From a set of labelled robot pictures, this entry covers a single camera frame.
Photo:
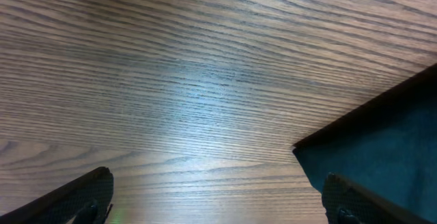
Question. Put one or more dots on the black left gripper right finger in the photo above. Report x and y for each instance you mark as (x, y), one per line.
(346, 202)

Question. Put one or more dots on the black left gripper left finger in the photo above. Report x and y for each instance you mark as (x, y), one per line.
(86, 199)

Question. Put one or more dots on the black t-shirt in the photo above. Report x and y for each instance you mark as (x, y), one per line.
(387, 145)

